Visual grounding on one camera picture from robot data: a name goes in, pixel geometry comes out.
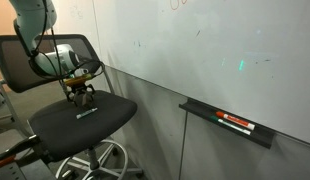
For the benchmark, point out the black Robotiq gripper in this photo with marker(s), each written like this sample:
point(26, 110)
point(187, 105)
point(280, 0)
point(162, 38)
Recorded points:
point(80, 89)

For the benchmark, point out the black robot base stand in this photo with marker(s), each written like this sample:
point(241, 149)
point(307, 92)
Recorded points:
point(38, 166)

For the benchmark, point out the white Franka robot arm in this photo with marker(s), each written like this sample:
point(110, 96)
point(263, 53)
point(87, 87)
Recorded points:
point(31, 20)

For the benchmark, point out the green Expo marker without cap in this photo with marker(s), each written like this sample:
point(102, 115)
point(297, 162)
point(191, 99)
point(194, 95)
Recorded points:
point(86, 114)

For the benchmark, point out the black mesh office chair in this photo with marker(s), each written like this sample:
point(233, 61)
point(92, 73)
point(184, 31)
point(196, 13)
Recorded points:
point(95, 116)

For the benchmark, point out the green capped whiteboard marker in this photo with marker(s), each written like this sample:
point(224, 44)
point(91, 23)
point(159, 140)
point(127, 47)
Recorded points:
point(231, 126)

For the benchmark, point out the red capped whiteboard marker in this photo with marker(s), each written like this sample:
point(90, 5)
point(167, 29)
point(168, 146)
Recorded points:
point(236, 121)

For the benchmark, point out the black marker tray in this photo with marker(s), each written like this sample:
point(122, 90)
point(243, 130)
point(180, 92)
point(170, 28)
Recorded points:
point(258, 136)

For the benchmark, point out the yellow wrist camera mount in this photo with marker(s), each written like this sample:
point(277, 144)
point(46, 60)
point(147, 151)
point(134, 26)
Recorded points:
point(76, 80)

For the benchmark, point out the grey metal frame stand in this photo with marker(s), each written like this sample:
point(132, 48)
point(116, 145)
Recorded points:
point(3, 100)

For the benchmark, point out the white wall whiteboard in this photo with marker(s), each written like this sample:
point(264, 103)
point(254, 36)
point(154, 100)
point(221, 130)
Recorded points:
point(195, 50)

